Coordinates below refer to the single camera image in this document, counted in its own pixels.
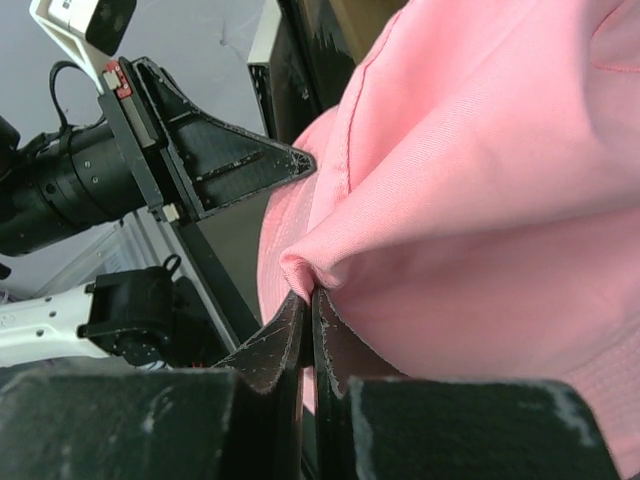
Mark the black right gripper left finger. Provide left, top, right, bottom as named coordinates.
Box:
left=1, top=295, right=306, bottom=479

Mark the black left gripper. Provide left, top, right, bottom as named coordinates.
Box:
left=1, top=57, right=317, bottom=257

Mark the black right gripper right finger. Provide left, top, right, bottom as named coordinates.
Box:
left=311, top=290, right=618, bottom=479

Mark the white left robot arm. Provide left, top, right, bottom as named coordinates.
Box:
left=1, top=57, right=316, bottom=369

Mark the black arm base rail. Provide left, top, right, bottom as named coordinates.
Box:
left=171, top=195, right=267, bottom=351

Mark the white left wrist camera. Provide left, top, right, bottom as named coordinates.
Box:
left=29, top=0, right=137, bottom=94

